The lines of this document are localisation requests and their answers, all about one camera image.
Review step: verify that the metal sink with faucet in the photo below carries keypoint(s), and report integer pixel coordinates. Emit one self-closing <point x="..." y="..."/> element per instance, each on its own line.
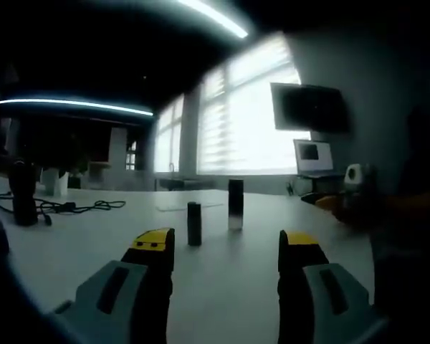
<point x="186" y="182"/>

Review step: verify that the open laptop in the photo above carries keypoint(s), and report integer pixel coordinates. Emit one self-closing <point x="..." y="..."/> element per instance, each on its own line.
<point x="313" y="156"/>

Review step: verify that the white table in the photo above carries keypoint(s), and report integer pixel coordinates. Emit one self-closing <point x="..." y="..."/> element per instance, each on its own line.
<point x="93" y="251"/>

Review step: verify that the overhead ceiling light strip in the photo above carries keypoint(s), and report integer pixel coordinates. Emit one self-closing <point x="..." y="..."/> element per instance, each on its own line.
<point x="218" y="19"/>

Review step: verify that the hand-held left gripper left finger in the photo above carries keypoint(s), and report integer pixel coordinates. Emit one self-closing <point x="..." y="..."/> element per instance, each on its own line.
<point x="129" y="286"/>

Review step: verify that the short black cosmetic bottle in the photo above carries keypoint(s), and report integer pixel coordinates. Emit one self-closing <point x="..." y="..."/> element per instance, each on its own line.
<point x="194" y="224"/>

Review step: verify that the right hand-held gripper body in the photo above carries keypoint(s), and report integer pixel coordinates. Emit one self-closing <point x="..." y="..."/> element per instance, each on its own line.
<point x="358" y="175"/>

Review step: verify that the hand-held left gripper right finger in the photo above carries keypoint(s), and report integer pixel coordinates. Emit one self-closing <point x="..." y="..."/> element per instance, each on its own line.
<point x="308" y="294"/>

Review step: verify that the green plant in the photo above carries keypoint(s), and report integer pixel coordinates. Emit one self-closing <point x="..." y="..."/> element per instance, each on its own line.
<point x="68" y="157"/>

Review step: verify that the white plant pot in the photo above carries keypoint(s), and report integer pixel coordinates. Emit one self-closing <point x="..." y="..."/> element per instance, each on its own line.
<point x="55" y="182"/>

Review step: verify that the tall gradient cosmetic bottle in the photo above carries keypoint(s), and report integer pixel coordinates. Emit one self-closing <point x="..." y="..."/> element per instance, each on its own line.
<point x="235" y="204"/>

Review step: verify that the black wall monitor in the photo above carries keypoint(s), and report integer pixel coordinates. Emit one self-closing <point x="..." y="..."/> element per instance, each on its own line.
<point x="310" y="107"/>

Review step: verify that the window with white blinds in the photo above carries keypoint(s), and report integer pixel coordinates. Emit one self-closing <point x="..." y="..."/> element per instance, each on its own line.
<point x="247" y="125"/>

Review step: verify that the black round desk device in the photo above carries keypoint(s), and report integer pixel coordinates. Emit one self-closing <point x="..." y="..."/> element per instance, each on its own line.
<point x="23" y="193"/>

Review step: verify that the long ceiling light strip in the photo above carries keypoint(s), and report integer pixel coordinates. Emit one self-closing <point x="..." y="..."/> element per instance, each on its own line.
<point x="75" y="105"/>

